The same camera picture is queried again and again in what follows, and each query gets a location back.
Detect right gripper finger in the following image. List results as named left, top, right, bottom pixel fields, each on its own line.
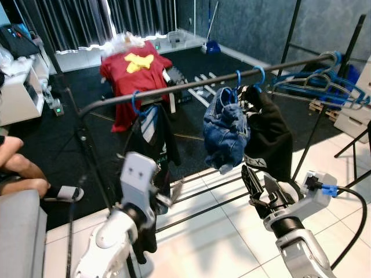
left=265, top=174, right=285, bottom=203
left=241, top=165, right=264, bottom=204

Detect faded blue denim garment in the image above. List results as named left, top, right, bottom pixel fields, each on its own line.
left=203, top=87, right=251, bottom=175

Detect blue plastic clothes hanger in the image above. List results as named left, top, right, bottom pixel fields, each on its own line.
left=234, top=69, right=244, bottom=105
left=130, top=90, right=160, bottom=119
left=252, top=65, right=267, bottom=90
left=275, top=55, right=371, bottom=111
left=271, top=51, right=363, bottom=102

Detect black garment white stripes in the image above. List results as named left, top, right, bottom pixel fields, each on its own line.
left=125, top=104, right=181, bottom=264

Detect black garment white print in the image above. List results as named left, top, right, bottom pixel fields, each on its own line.
left=239, top=86, right=294, bottom=183

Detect white slide sandal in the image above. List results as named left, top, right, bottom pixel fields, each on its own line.
left=43, top=185, right=85, bottom=203

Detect black metal clothes rack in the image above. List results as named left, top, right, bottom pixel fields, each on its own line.
left=70, top=0, right=371, bottom=232

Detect white storage box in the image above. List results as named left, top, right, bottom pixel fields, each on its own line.
left=333, top=96, right=371, bottom=142

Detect red t-shirt yellow print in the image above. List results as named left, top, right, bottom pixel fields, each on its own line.
left=100, top=41, right=173, bottom=133

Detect black foam floor mat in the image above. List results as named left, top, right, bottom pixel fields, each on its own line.
left=0, top=45, right=348, bottom=229

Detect blue mop with pole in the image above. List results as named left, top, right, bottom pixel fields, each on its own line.
left=202, top=0, right=222, bottom=56

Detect seated person black clothes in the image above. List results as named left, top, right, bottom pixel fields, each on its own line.
left=0, top=134, right=53, bottom=197

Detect white crumpled cloth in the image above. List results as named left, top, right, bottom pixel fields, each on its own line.
left=113, top=32, right=146, bottom=56

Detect white desk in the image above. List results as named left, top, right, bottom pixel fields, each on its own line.
left=0, top=55, right=53, bottom=127

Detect dark pleated curtain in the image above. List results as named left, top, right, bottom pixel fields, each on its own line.
left=14, top=0, right=177, bottom=53

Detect black device with buttons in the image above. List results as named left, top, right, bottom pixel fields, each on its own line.
left=0, top=23, right=41, bottom=58

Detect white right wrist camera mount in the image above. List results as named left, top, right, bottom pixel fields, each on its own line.
left=278, top=170, right=340, bottom=224

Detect blue cable plug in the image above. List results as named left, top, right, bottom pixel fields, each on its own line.
left=320, top=184, right=339, bottom=197

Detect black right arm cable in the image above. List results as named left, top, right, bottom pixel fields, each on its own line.
left=304, top=177, right=369, bottom=272

